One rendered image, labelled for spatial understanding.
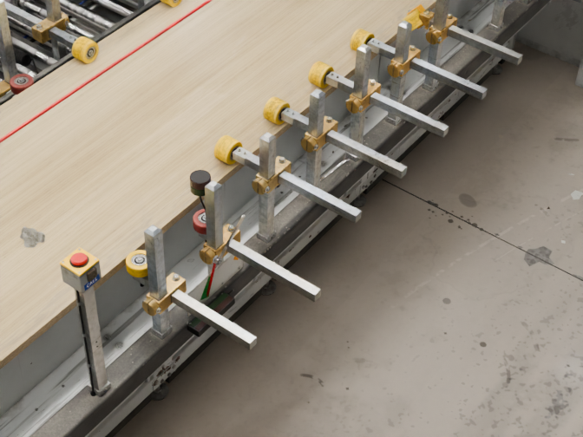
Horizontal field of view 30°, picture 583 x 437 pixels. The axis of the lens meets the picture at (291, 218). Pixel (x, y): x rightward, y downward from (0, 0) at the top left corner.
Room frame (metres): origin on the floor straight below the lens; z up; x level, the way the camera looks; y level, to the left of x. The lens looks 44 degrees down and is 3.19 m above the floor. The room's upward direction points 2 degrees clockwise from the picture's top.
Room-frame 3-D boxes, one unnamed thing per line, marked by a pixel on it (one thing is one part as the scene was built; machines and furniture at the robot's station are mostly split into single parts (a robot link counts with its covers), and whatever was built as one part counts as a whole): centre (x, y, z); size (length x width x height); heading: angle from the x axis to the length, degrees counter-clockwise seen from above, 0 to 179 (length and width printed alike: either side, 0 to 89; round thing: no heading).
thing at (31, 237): (2.21, 0.75, 0.91); 0.09 x 0.07 x 0.02; 33
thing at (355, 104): (2.87, -0.22, 0.95); 0.14 x 0.06 x 0.05; 145
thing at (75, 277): (1.82, 0.52, 1.18); 0.07 x 0.07 x 0.08; 55
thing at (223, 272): (2.20, 0.22, 0.75); 0.26 x 0.01 x 0.10; 145
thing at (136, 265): (2.13, 0.43, 0.85); 0.08 x 0.08 x 0.11
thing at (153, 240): (2.04, 0.37, 0.89); 0.04 x 0.04 x 0.48; 55
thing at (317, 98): (2.65, -0.07, 0.89); 0.04 x 0.04 x 0.48; 55
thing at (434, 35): (3.28, -0.51, 0.95); 0.14 x 0.06 x 0.05; 145
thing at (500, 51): (3.22, -0.63, 0.95); 0.36 x 0.03 x 0.03; 55
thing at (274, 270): (2.20, 0.09, 0.84); 0.43 x 0.03 x 0.04; 55
